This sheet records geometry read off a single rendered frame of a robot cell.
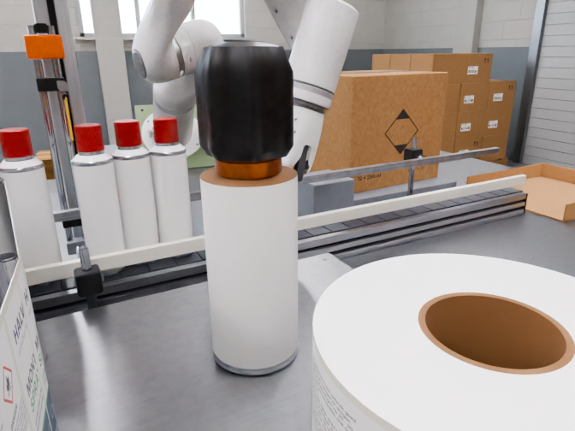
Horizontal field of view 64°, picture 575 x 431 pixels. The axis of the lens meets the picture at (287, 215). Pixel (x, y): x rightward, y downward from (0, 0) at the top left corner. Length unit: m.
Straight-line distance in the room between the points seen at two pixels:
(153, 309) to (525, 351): 0.41
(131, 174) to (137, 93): 5.51
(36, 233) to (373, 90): 0.75
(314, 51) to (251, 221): 0.39
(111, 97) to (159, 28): 4.90
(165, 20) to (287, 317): 0.83
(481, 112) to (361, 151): 3.69
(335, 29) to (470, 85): 3.88
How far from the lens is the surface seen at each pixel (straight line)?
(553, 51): 5.47
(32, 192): 0.66
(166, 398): 0.46
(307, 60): 0.73
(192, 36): 1.22
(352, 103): 1.06
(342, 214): 0.79
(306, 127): 0.71
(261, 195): 0.38
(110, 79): 6.02
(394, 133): 1.16
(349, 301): 0.29
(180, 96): 1.31
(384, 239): 0.86
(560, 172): 1.46
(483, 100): 4.74
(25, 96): 6.12
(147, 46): 1.17
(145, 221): 0.68
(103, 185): 0.65
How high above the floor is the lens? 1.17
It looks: 20 degrees down
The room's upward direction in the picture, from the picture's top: 1 degrees counter-clockwise
